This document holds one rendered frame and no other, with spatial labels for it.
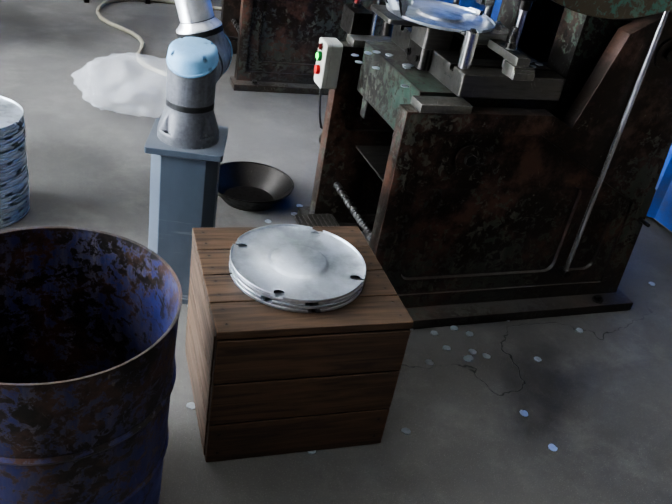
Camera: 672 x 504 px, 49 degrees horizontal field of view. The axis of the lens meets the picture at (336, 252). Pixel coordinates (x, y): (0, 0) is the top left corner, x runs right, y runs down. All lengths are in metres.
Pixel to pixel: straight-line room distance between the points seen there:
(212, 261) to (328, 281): 0.25
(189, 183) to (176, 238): 0.16
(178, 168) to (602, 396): 1.24
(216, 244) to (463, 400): 0.73
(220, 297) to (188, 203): 0.46
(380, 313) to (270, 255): 0.26
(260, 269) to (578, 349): 1.06
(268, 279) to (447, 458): 0.59
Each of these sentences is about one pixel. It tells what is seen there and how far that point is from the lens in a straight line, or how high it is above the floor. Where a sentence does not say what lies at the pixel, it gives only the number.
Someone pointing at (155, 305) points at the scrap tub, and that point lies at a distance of 1.39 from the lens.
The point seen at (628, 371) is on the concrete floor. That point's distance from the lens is 2.22.
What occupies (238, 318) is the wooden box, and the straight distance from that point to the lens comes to 1.42.
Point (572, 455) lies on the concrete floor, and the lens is 1.88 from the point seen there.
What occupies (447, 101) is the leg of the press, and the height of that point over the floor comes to 0.64.
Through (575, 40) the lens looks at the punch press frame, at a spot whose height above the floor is 0.79.
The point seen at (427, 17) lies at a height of 0.78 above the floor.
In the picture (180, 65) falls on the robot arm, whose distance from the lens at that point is 1.76.
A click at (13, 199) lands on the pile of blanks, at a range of 2.36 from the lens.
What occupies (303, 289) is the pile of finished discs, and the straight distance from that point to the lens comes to 1.47.
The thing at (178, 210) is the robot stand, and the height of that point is 0.28.
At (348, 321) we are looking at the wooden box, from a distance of 1.45.
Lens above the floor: 1.21
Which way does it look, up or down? 31 degrees down
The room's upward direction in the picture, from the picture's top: 11 degrees clockwise
